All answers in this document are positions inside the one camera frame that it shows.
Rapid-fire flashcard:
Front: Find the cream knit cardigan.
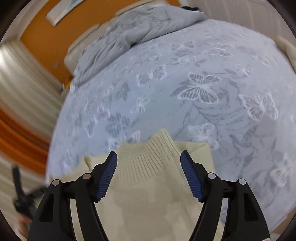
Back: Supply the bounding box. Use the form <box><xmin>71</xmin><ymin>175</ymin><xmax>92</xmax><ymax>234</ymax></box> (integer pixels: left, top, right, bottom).
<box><xmin>95</xmin><ymin>129</ymin><xmax>214</xmax><ymax>240</ymax></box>

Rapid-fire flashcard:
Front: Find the orange curtain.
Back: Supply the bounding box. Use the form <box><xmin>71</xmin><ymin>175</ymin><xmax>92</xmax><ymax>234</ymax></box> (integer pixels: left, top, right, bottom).
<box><xmin>1</xmin><ymin>110</ymin><xmax>49</xmax><ymax>175</ymax></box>

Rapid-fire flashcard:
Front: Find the cream curtain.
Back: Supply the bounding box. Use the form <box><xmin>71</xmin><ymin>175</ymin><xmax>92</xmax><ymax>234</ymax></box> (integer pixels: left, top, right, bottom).
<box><xmin>1</xmin><ymin>40</ymin><xmax>64</xmax><ymax>240</ymax></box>

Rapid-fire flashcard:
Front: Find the butterfly print bed sheet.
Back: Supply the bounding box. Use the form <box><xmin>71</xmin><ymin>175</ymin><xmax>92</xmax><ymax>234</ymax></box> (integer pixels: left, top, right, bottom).
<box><xmin>46</xmin><ymin>20</ymin><xmax>295</xmax><ymax>230</ymax></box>

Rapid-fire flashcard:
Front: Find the beige padded headboard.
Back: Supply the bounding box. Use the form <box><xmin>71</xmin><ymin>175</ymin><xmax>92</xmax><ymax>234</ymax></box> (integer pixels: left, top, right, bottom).
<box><xmin>64</xmin><ymin>1</ymin><xmax>169</xmax><ymax>76</ymax></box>

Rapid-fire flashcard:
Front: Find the beige folded garment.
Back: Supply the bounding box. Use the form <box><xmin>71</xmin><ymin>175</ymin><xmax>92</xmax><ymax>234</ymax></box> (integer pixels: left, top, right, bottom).
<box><xmin>274</xmin><ymin>36</ymin><xmax>296</xmax><ymax>71</ymax></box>

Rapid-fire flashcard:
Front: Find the grey crumpled duvet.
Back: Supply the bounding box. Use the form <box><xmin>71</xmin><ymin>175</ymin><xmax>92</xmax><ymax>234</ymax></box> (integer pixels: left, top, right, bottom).
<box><xmin>71</xmin><ymin>4</ymin><xmax>206</xmax><ymax>88</ymax></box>

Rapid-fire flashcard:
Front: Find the framed wall picture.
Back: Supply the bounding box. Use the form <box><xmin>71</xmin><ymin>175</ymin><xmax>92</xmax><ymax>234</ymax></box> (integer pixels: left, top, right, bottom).
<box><xmin>46</xmin><ymin>0</ymin><xmax>84</xmax><ymax>27</ymax></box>

